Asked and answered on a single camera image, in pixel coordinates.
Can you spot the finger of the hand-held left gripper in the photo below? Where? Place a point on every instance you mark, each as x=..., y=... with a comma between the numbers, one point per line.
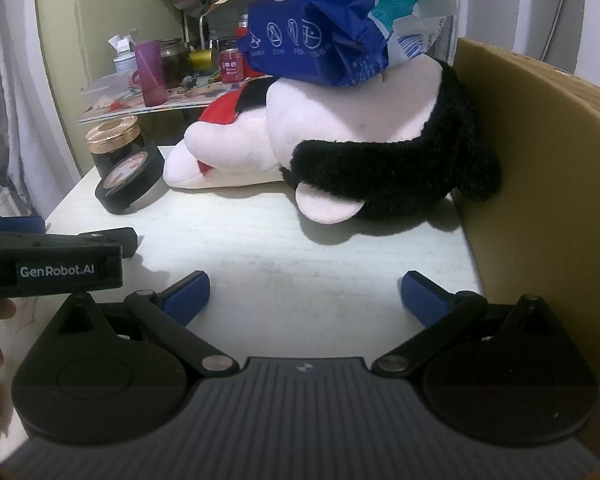
x=25, y=223
x=110, y=242

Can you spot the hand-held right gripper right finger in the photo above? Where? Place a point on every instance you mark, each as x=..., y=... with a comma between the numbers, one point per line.
x=425, y=300

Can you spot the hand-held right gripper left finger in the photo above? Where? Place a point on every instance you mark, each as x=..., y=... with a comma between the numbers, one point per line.
x=187, y=299

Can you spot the brown cardboard box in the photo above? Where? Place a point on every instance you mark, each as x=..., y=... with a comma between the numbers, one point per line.
x=555, y=185

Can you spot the black white red plush toy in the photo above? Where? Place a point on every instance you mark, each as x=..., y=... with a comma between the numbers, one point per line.
x=330, y=120

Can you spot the clear plastic container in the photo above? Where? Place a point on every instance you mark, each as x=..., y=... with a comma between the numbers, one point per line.
x=107, y=87

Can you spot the black tape roll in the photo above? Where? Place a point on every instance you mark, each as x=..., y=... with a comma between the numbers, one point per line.
x=145, y=167

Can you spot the white curtain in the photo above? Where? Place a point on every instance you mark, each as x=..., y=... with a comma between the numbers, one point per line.
x=15, y=85

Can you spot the folding table with printed top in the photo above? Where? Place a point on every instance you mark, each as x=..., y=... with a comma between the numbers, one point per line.
x=190, y=97

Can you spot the purple plastic cup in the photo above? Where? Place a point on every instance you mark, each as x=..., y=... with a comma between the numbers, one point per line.
x=150, y=75

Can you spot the white cup with tissue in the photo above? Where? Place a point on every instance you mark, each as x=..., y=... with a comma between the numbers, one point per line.
x=122, y=60

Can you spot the dark glass jar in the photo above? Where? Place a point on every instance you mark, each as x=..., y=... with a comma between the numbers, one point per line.
x=174, y=65

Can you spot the red drink can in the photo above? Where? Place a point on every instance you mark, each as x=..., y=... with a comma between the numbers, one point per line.
x=231, y=66

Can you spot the red bottle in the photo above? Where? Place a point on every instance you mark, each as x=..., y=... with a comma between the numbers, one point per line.
x=243, y=27

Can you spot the blue white plastic bag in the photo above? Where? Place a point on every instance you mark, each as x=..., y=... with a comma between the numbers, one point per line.
x=320, y=35

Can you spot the thin metal pole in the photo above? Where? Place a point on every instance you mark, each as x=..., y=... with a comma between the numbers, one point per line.
x=562, y=15

